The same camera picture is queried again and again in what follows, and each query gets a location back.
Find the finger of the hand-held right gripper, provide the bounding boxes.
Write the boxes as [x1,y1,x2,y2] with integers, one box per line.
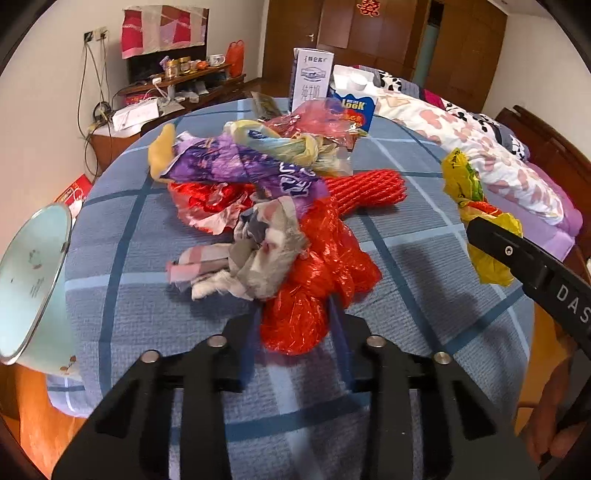
[465,216,551,297]

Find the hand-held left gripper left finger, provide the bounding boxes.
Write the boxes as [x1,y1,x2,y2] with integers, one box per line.
[51,307,269,480]

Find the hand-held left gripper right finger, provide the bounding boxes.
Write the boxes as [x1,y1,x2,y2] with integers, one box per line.
[325,298,541,480]

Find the yellow floral plastic bag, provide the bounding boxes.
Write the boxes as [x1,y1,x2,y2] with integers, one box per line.
[223,119,352,176]

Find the pale green enamel basin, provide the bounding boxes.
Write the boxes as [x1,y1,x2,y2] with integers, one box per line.
[0,203,77,381]

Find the purple bed sheet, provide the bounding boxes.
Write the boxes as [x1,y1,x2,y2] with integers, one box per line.
[508,161,591,278]

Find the blue checked tablecloth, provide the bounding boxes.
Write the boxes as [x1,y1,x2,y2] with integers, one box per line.
[46,97,536,480]

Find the white quilt with pink hearts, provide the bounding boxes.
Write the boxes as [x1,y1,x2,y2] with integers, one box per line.
[374,88,578,227]

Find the wooden bed headboard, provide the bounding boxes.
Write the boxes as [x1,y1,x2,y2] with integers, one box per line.
[496,105,591,222]

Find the red foam net sleeve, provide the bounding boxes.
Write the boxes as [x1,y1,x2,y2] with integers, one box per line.
[323,168,408,217]

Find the shiny red wrapper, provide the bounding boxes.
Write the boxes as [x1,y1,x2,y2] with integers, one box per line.
[167,181,259,236]

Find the purple snack wrapper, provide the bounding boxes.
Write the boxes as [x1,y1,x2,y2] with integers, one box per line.
[164,131,333,217]

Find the cow print blanket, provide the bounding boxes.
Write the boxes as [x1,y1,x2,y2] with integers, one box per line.
[358,65,532,162]

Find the blue white milk carton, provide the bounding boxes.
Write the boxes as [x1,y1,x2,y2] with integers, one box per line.
[327,65,380,132]

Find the brown wooden wardrobe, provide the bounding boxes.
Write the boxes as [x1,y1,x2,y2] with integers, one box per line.
[263,0,509,114]

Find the clear red plastic bag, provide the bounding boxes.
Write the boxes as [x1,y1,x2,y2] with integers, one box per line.
[263,99,370,153]

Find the red cardboard box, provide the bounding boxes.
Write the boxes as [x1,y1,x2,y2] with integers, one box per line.
[54,174,93,217]

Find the dark snack packet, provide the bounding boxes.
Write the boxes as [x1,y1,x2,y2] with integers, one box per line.
[252,91,282,121]

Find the tall white carton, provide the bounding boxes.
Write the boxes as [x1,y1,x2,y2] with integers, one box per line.
[288,47,335,114]

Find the wooden television cabinet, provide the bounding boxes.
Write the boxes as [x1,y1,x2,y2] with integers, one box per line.
[90,62,247,181]

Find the orange plastic bag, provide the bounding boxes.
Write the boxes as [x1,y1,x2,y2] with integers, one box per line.
[226,40,245,78]

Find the black television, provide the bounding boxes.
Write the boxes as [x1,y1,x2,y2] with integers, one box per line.
[127,44,206,86]

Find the brown wooden door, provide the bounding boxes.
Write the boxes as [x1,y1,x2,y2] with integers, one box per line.
[263,0,324,79]

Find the red pink cover cloth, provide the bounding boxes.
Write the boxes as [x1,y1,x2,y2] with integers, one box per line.
[121,4,206,60]

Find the hanging cables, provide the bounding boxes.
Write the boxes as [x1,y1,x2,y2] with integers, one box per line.
[76,39,116,185]

